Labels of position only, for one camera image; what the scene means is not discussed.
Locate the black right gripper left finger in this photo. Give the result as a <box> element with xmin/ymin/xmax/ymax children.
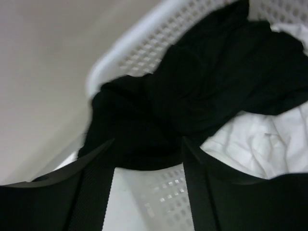
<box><xmin>0</xmin><ymin>140</ymin><xmax>114</xmax><ymax>231</ymax></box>

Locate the white crumpled tank top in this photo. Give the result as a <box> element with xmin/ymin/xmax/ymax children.
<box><xmin>200</xmin><ymin>23</ymin><xmax>308</xmax><ymax>179</ymax></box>

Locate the black tank top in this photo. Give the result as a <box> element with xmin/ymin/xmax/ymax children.
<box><xmin>78</xmin><ymin>0</ymin><xmax>308</xmax><ymax>170</ymax></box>

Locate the white plastic laundry basket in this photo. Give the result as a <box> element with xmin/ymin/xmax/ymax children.
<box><xmin>57</xmin><ymin>0</ymin><xmax>308</xmax><ymax>231</ymax></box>

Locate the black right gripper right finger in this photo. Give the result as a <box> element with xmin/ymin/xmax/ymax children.
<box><xmin>181</xmin><ymin>138</ymin><xmax>308</xmax><ymax>231</ymax></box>

